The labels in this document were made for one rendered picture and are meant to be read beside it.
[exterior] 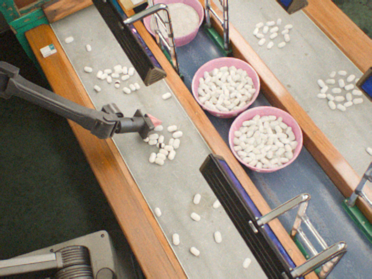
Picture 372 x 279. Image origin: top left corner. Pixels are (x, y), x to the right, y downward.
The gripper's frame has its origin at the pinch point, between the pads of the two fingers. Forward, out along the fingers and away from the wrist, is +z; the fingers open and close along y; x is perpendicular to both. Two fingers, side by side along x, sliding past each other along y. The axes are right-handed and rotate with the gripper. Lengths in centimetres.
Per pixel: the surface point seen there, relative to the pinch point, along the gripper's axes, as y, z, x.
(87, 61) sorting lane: 45.5, -7.4, 9.4
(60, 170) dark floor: 48, 8, 91
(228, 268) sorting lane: -60, -4, 5
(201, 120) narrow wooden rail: -7.9, 10.9, -8.8
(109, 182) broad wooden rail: -12.3, -21.5, 16.6
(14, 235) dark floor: 27, -20, 113
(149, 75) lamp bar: -2.0, -19.8, -26.1
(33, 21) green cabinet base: 76, -20, 13
